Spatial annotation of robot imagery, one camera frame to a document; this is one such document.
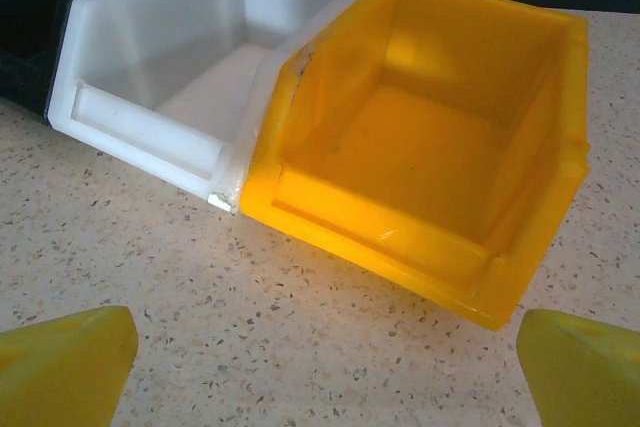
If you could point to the black plastic bin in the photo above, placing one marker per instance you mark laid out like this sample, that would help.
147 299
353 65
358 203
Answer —
25 87

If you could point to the yellow plastic bin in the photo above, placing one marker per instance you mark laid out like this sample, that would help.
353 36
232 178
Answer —
425 147

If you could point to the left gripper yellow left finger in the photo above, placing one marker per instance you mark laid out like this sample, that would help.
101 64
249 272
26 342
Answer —
60 372

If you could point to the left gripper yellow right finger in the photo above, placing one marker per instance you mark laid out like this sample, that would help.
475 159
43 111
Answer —
585 377

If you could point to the white plastic bin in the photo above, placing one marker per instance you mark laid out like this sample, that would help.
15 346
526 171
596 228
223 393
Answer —
175 47

